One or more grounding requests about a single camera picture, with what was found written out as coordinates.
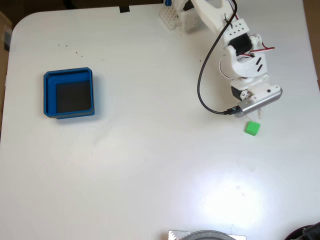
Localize red white servo wire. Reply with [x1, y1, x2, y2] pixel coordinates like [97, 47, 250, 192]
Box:
[248, 41, 276, 60]

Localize black camera cable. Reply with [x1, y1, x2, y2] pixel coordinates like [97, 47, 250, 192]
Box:
[196, 0, 242, 117]

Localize green cube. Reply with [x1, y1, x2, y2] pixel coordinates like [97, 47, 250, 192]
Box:
[244, 120, 262, 137]

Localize silver camera box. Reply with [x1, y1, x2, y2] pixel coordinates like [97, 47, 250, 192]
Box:
[233, 87, 284, 119]

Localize blue box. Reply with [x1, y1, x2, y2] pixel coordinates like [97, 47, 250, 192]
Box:
[43, 66, 96, 120]

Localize grey round object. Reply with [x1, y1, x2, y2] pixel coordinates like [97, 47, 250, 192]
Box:
[183, 229, 237, 240]

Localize dark object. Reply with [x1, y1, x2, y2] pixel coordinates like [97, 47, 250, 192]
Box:
[284, 222, 320, 240]

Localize silver flat plate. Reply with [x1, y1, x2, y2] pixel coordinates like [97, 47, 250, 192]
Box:
[167, 229, 247, 240]

